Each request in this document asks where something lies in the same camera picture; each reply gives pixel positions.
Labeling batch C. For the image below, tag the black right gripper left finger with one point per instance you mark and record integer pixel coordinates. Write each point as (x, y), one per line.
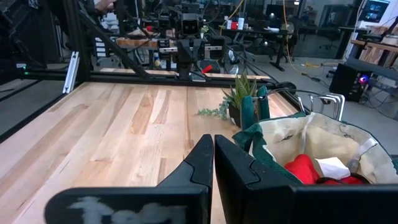
(196, 174)

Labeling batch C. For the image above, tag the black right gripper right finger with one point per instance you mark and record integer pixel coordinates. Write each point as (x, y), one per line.
(242, 193)

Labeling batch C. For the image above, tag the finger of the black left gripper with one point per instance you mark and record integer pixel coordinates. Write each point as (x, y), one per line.
(197, 49)
(185, 51)

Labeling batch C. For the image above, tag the black glove red cuff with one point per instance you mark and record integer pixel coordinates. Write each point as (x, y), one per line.
(301, 168)

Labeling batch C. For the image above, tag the green pruning shears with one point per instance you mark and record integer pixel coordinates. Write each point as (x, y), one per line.
(247, 112)

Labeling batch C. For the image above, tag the beige green gardening bag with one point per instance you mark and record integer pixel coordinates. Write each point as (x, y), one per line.
(326, 140)

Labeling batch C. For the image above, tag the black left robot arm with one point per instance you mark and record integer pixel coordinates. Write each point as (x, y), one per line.
(186, 7)

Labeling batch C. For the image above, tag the small red object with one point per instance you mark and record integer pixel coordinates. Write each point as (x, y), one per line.
(207, 69)

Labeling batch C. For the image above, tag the red can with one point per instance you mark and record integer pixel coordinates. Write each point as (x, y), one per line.
(234, 25)

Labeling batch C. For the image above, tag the white bottle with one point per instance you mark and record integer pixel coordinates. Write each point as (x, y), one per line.
(241, 24)

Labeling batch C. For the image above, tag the black office desk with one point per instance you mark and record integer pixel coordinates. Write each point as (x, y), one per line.
(258, 31)

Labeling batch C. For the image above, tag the potted succulent plant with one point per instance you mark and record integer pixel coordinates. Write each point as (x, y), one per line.
(241, 93)

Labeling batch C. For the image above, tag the person's hand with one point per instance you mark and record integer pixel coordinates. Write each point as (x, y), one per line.
(104, 5)

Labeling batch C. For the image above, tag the silver aluminium bar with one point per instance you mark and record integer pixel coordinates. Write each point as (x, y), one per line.
(71, 73)

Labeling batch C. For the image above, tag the black computer tower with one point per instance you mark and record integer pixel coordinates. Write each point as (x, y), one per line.
(345, 81)

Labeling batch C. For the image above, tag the wooden workbench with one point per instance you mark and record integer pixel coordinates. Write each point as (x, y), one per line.
(376, 51)

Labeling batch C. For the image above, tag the computer monitor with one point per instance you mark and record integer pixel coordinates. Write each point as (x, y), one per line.
(374, 11)

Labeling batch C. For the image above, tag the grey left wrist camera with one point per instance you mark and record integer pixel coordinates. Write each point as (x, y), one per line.
(190, 26)

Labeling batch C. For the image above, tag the black aluminium rig frame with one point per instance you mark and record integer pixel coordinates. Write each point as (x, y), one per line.
(76, 37)

